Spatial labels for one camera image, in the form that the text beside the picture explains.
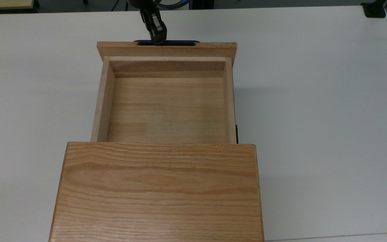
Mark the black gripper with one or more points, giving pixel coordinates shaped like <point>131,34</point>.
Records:
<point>141,4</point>

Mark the wooden drawer cabinet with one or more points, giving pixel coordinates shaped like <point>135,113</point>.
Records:
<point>160,195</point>

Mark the yellow wooden table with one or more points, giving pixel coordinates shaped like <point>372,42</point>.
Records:
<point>2,4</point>

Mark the black table corner mount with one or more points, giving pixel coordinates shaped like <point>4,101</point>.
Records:
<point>374,10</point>

